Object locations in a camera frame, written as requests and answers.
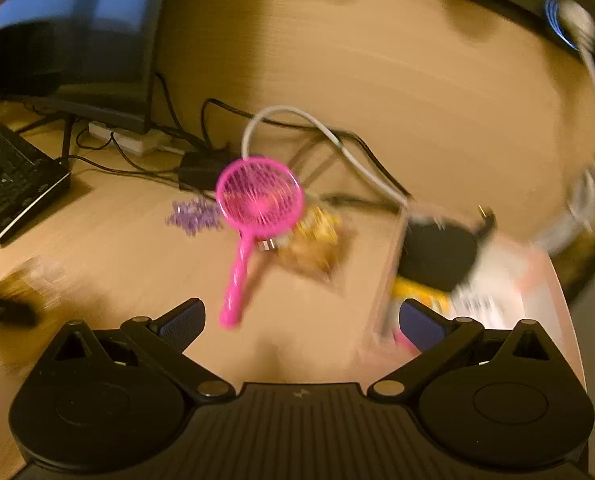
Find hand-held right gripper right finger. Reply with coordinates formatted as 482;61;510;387
368;299;551;401

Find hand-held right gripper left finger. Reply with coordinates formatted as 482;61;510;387
52;299;236;401

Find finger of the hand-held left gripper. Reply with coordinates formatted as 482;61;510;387
0;280;39;330

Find pink toy racket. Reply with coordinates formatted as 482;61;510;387
216;156;305;331

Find purple beads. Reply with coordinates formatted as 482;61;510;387
165;199;223;236

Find pink box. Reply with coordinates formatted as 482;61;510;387
360;200;585;361

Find clear snack bag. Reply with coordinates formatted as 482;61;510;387
272;205;354;287

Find yellow toy piece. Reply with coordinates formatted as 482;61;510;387
391;277;453;317

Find black pouch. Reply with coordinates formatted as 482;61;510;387
400;207;498;293

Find white printed card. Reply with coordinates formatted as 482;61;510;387
451;240;529;327

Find black keyboard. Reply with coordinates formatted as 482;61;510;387
0;117;73;247

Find black power adapter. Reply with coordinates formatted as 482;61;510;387
179;150;233;191

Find white power strip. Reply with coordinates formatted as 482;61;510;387
88;121;164;156

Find black monitor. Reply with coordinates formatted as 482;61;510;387
0;0;173;136

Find black cable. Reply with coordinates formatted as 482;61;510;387
152;72;213;153
68;130;188;177
200;97;413;201

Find white cable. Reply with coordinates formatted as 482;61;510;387
241;0;595;256

